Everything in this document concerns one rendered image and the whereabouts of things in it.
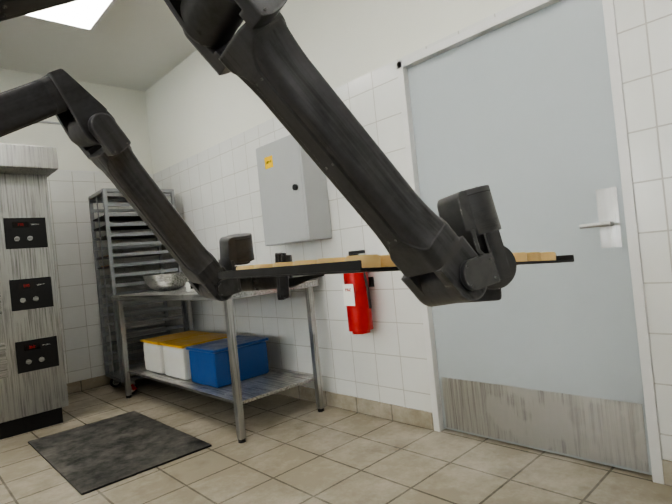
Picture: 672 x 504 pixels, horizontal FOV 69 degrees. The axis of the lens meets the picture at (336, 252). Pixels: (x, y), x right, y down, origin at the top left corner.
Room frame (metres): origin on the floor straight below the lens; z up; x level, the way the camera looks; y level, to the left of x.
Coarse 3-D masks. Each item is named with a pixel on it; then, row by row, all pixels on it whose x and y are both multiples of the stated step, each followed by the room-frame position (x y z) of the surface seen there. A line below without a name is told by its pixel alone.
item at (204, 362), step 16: (240, 336) 3.72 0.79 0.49; (192, 352) 3.43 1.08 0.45; (208, 352) 3.25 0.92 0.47; (224, 352) 3.28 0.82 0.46; (240, 352) 3.37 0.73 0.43; (256, 352) 3.46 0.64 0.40; (192, 368) 3.44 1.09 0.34; (208, 368) 3.28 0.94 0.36; (224, 368) 3.27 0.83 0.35; (240, 368) 3.36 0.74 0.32; (256, 368) 3.45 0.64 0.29; (208, 384) 3.30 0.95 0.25; (224, 384) 3.26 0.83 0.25
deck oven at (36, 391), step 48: (0, 144) 3.25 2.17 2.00; (0, 192) 3.42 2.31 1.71; (0, 240) 3.40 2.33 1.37; (48, 240) 3.60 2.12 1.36; (0, 288) 3.38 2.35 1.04; (48, 288) 3.57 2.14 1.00; (0, 336) 3.36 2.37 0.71; (48, 336) 3.56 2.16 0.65; (0, 384) 3.34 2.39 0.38; (48, 384) 3.54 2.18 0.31; (0, 432) 3.36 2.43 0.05
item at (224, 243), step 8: (224, 240) 1.04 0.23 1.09; (232, 240) 1.03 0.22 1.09; (240, 240) 1.04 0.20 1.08; (248, 240) 1.05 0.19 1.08; (224, 248) 1.04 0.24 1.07; (232, 248) 1.03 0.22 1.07; (240, 248) 1.04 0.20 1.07; (248, 248) 1.05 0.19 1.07; (224, 256) 1.04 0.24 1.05; (232, 256) 1.04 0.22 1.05; (240, 256) 1.04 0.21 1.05; (248, 256) 1.05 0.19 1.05; (224, 264) 1.05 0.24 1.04; (232, 264) 1.03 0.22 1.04; (224, 280) 1.00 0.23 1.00; (232, 280) 1.01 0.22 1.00; (216, 288) 0.99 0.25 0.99; (224, 288) 1.00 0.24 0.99; (232, 288) 1.02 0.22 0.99; (240, 288) 1.03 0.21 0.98
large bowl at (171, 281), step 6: (144, 276) 3.99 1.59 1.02; (150, 276) 3.94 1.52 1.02; (156, 276) 3.92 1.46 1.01; (162, 276) 3.92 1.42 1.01; (168, 276) 3.94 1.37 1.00; (174, 276) 3.96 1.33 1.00; (180, 276) 4.00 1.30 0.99; (150, 282) 3.96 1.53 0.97; (156, 282) 3.94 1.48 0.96; (162, 282) 3.94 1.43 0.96; (168, 282) 3.95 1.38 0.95; (174, 282) 3.98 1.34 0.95; (180, 282) 4.02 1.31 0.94; (156, 288) 3.99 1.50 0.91; (162, 288) 3.99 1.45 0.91; (168, 288) 4.00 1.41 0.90; (174, 288) 4.04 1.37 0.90
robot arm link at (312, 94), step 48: (240, 0) 0.43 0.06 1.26; (240, 48) 0.45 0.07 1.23; (288, 48) 0.47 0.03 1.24; (288, 96) 0.47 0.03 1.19; (336, 96) 0.49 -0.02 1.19; (336, 144) 0.48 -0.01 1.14; (384, 192) 0.50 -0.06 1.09; (384, 240) 0.54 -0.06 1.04; (432, 240) 0.52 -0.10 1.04; (432, 288) 0.55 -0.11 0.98
